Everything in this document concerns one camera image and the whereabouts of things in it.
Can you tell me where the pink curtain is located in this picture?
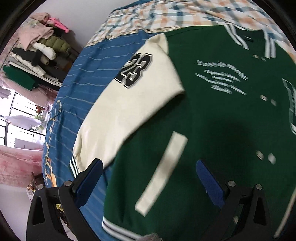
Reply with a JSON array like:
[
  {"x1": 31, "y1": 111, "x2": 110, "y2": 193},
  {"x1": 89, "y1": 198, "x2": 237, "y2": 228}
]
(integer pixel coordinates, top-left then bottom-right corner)
[{"x1": 0, "y1": 145, "x2": 43, "y2": 188}]

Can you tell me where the pile of clothes on rack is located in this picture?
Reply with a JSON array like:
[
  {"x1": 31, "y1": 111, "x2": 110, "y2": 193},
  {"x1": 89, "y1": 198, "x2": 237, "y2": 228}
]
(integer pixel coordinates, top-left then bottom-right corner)
[{"x1": 1, "y1": 12, "x2": 79, "y2": 91}]

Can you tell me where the plaid checkered blanket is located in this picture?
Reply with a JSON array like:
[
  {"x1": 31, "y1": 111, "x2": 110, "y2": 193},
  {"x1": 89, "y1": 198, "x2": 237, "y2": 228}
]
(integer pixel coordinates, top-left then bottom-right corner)
[{"x1": 87, "y1": 1, "x2": 295, "y2": 60}]

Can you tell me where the green white varsity jacket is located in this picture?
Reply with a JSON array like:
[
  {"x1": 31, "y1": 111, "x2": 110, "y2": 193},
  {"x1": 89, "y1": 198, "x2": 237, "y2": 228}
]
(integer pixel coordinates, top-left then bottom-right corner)
[{"x1": 70, "y1": 25, "x2": 295, "y2": 240}]

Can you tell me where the grey frayed cuff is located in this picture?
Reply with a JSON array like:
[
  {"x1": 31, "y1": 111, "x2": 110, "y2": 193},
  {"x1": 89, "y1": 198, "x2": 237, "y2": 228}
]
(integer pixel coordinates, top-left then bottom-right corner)
[{"x1": 137, "y1": 233, "x2": 163, "y2": 241}]

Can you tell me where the blue striped bed sheet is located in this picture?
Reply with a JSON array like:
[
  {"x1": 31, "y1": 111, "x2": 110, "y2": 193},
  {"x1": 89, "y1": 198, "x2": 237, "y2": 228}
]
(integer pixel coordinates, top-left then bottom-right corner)
[{"x1": 42, "y1": 29, "x2": 163, "y2": 241}]

